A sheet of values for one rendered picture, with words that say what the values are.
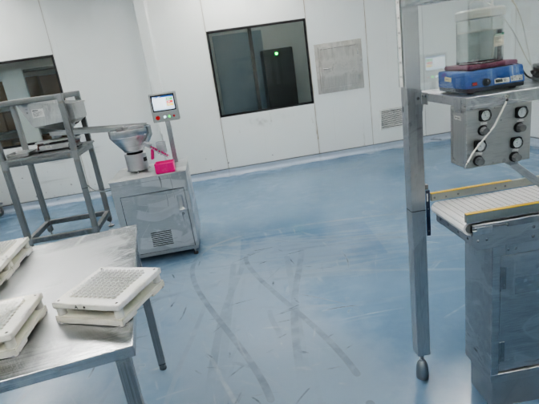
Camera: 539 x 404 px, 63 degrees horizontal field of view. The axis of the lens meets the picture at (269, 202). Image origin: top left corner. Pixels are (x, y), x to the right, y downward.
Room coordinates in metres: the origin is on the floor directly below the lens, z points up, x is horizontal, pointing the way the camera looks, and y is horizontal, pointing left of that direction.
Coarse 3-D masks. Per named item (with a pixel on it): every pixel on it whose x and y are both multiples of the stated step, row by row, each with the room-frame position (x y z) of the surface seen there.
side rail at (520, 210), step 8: (512, 208) 1.43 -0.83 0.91; (520, 208) 1.43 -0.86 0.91; (528, 208) 1.43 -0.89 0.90; (536, 208) 1.44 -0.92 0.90; (464, 216) 1.43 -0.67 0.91; (472, 216) 1.42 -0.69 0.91; (480, 216) 1.42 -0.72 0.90; (488, 216) 1.43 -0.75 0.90; (496, 216) 1.43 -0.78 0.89; (504, 216) 1.43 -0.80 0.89
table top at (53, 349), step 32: (32, 256) 1.88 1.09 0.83; (64, 256) 1.82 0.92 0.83; (96, 256) 1.76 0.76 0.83; (128, 256) 1.71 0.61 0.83; (0, 288) 1.57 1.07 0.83; (32, 288) 1.53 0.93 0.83; (64, 288) 1.49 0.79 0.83; (32, 352) 1.09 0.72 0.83; (64, 352) 1.07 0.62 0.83; (96, 352) 1.05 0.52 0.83; (128, 352) 1.05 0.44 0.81; (0, 384) 0.98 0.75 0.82; (32, 384) 0.99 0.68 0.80
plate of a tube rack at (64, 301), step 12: (144, 276) 1.33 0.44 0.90; (156, 276) 1.36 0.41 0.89; (72, 288) 1.32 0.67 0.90; (132, 288) 1.26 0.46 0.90; (60, 300) 1.25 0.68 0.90; (72, 300) 1.24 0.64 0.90; (84, 300) 1.22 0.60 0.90; (96, 300) 1.21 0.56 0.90; (108, 300) 1.20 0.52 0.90; (120, 300) 1.19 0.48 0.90
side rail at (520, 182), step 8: (488, 184) 1.71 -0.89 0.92; (496, 184) 1.71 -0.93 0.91; (504, 184) 1.71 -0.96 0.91; (512, 184) 1.71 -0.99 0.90; (520, 184) 1.71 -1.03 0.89; (528, 184) 1.72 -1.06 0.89; (440, 192) 1.69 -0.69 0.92; (448, 192) 1.70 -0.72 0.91; (456, 192) 1.70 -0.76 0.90; (464, 192) 1.70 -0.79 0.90; (472, 192) 1.70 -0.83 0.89; (480, 192) 1.70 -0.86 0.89; (432, 200) 1.69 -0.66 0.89
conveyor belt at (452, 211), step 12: (492, 192) 1.70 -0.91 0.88; (504, 192) 1.68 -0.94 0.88; (516, 192) 1.66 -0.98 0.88; (528, 192) 1.64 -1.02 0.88; (432, 204) 1.69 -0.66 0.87; (444, 204) 1.64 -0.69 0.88; (456, 204) 1.62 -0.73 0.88; (468, 204) 1.61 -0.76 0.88; (480, 204) 1.59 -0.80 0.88; (492, 204) 1.57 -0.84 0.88; (504, 204) 1.55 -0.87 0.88; (444, 216) 1.58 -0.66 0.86; (456, 216) 1.51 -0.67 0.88
